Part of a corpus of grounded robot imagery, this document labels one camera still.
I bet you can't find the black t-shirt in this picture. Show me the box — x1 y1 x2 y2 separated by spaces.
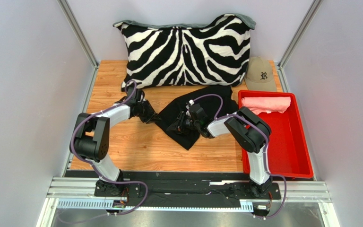
156 85 239 150

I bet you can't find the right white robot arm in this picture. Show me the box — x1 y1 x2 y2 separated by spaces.
166 103 272 196

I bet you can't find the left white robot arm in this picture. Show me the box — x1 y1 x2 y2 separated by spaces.
69 89 161 184

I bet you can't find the rolled pink t-shirt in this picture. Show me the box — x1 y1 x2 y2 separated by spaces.
241 96 291 115

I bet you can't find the zebra striped pillow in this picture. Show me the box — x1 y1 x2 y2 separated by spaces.
113 13 256 91

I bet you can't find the beige baseball cap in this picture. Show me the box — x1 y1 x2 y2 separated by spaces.
244 57 277 92

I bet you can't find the red plastic tray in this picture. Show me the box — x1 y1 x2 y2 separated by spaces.
238 90 313 179

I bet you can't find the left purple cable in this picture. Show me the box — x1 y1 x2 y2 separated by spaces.
69 79 149 225

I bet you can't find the purple cable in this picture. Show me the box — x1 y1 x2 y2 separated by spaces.
189 93 287 220
69 79 149 225

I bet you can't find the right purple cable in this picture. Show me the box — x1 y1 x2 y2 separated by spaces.
189 93 287 220

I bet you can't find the left aluminium frame post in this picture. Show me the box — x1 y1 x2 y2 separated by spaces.
57 0 99 69

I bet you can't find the aluminium frame post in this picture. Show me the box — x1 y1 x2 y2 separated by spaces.
57 0 99 69
278 0 324 68

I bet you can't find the right aluminium frame post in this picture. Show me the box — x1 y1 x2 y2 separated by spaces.
278 0 324 68

